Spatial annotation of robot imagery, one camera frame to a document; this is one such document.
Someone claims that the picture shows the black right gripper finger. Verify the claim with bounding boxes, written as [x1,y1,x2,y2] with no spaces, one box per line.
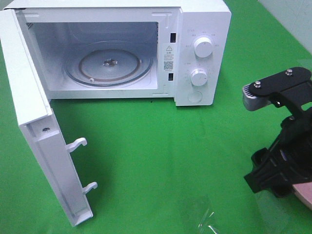
[244,148,312,194]
[251,148,293,197]

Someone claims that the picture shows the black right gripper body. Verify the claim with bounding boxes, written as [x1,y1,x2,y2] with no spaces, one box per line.
[269,80,312,158]

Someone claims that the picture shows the pink round plate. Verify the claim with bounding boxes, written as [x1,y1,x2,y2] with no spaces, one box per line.
[292,182,312,210]

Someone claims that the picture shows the round door release button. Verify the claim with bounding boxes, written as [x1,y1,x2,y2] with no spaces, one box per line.
[188,91,202,103]

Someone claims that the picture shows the white microwave knob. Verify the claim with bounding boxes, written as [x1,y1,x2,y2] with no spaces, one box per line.
[191,69,208,86]
[194,36,213,58]

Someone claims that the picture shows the white microwave oven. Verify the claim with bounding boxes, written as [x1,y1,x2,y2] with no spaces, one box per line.
[0,0,231,106]

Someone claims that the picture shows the glass microwave turntable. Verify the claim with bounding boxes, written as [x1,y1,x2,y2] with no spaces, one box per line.
[65,41,156,87]

